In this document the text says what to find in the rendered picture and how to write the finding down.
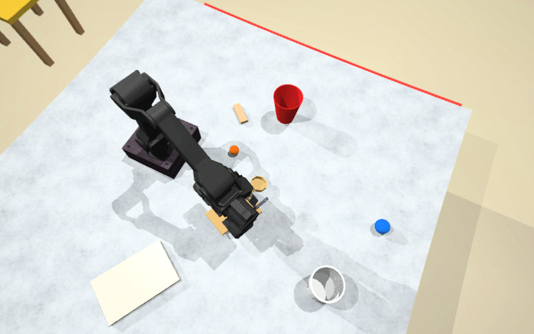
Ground orange ball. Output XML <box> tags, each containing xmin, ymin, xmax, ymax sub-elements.
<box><xmin>229</xmin><ymin>145</ymin><xmax>239</xmax><ymax>155</ymax></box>

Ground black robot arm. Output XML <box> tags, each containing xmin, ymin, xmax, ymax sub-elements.
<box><xmin>110</xmin><ymin>70</ymin><xmax>259</xmax><ymax>231</ymax></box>

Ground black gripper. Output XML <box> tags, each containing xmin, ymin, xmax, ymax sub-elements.
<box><xmin>193</xmin><ymin>182</ymin><xmax>254</xmax><ymax>238</ymax></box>

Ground white mug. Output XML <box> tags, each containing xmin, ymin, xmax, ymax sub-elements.
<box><xmin>307</xmin><ymin>265</ymin><xmax>345</xmax><ymax>303</ymax></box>

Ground red plastic cup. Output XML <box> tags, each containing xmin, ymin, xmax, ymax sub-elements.
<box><xmin>273</xmin><ymin>84</ymin><xmax>303</xmax><ymax>124</ymax></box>

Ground blue ball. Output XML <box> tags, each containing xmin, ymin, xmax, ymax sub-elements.
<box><xmin>375</xmin><ymin>219</ymin><xmax>390</xmax><ymax>234</ymax></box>

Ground cream flat rectangular panel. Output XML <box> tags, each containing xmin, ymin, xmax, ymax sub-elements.
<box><xmin>90</xmin><ymin>240</ymin><xmax>181</xmax><ymax>326</ymax></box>

